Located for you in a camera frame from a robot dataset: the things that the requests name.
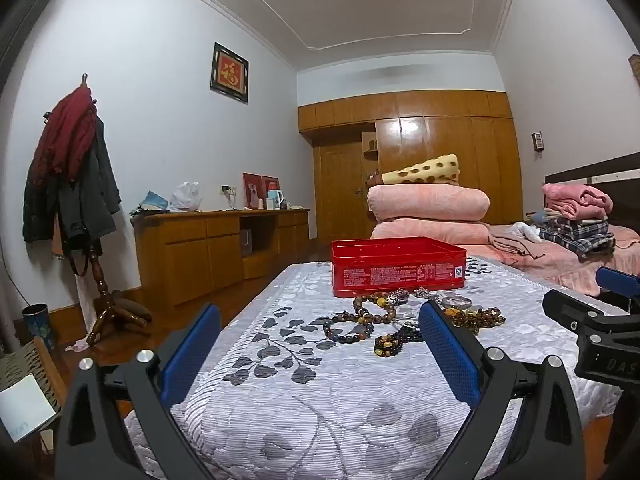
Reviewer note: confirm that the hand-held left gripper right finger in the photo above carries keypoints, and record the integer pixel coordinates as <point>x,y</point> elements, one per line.
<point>447,355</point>

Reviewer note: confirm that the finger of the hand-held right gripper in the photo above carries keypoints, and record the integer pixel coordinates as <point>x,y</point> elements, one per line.
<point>565,305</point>
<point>620,282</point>

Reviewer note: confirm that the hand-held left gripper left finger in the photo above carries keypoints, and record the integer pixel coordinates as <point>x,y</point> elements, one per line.
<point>192,355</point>

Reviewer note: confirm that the gold pendant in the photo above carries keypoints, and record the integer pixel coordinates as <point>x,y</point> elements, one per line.
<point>451,313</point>

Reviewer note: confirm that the red tin box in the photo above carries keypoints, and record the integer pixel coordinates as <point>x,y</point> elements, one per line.
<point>395,272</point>

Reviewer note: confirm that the pink bedspread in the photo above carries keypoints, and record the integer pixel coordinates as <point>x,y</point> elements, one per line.
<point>550,270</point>

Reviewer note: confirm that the silver bangle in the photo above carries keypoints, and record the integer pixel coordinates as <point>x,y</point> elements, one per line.
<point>457,302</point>

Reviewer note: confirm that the plaid folded clothes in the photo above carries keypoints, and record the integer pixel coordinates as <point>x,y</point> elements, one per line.
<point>575,237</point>

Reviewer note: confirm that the silver pendant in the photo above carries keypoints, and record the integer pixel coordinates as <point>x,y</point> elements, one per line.
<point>399,298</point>

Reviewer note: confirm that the white cloth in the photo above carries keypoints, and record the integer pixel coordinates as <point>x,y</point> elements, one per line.
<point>525,232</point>

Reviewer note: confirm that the beige cloth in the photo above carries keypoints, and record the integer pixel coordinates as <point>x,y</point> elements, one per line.
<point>505,245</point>

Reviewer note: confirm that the pink folded blanket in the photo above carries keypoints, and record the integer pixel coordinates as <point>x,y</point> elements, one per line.
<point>575,200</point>

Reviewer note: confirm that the wooden coat rack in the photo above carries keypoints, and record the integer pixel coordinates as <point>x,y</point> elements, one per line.
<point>106,305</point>

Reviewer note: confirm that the wooden sideboard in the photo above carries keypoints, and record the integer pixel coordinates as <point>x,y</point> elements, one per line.
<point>190,255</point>

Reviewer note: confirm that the dark headboard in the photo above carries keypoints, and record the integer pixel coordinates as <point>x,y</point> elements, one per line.
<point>590,172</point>

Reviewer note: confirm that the pink quilt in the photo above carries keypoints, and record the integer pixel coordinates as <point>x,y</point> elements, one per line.
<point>425,202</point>
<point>425,231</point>

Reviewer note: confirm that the white plastic bag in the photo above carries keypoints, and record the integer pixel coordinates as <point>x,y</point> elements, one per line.
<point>186,198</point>

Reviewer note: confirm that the blue patterned bin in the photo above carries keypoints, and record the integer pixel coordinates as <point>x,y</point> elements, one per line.
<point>37,327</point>

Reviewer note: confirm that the blue cloth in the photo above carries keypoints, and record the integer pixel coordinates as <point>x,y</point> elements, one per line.
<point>152,202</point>

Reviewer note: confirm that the light blue kettle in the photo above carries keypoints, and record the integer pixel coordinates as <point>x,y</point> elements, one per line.
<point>275,200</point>

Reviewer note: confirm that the white paper sheet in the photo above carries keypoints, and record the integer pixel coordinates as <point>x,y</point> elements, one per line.
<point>22,405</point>

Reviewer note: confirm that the giraffe pattern pillow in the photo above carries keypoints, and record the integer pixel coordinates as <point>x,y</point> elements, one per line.
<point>425,170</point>

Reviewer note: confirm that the grey jacket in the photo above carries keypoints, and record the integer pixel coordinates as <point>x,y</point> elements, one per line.
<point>95,185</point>

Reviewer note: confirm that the black jacket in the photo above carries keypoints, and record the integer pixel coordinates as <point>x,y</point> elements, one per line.
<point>39,210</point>

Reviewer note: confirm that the wooden wardrobe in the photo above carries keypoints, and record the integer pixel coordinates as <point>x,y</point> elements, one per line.
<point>430,130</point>

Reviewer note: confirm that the red garment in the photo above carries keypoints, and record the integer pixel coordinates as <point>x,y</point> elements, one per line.
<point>65,130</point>

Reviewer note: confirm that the wall socket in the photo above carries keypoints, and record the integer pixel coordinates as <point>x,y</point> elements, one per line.
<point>227,190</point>

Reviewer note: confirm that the red picture frame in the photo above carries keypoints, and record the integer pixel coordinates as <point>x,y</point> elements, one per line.
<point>251,187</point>
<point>271,183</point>

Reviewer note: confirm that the framed red wall picture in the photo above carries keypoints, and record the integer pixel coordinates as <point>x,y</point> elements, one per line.
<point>230,73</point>

